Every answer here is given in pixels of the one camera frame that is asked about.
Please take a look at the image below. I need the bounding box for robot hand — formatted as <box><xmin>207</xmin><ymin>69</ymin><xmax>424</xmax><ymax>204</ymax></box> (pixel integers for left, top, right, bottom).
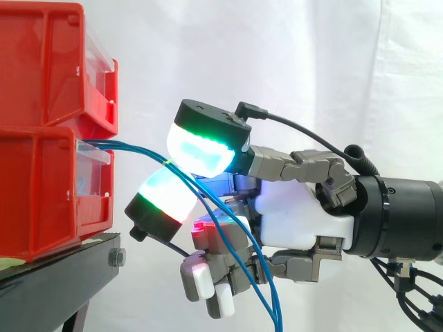
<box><xmin>124</xmin><ymin>99</ymin><xmax>359</xmax><ymax>320</ymax></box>

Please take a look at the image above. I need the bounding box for red plastic bin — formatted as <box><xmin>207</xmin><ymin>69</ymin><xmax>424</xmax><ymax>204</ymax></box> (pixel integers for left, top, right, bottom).
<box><xmin>0</xmin><ymin>2</ymin><xmax>119</xmax><ymax>140</ymax></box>
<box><xmin>0</xmin><ymin>125</ymin><xmax>116</xmax><ymax>264</ymax></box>

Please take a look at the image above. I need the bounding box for thin black cable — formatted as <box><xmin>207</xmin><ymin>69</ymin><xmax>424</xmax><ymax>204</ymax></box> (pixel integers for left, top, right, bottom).
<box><xmin>165</xmin><ymin>241</ymin><xmax>192</xmax><ymax>259</ymax></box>
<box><xmin>369</xmin><ymin>257</ymin><xmax>443</xmax><ymax>332</ymax></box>
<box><xmin>234</xmin><ymin>101</ymin><xmax>348</xmax><ymax>155</ymax></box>

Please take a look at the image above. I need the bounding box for black coiled cable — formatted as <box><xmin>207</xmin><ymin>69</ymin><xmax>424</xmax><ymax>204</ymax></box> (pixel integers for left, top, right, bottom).
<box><xmin>343</xmin><ymin>144</ymin><xmax>382</xmax><ymax>178</ymax></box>

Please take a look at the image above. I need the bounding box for blue cable bundle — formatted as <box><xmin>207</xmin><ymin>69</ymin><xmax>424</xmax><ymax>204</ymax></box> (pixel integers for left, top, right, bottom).
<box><xmin>82</xmin><ymin>138</ymin><xmax>285</xmax><ymax>332</ymax></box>

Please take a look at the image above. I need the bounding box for black stand with green tape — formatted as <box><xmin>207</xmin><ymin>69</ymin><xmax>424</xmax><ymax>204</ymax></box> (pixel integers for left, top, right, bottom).
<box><xmin>0</xmin><ymin>230</ymin><xmax>127</xmax><ymax>332</ymax></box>

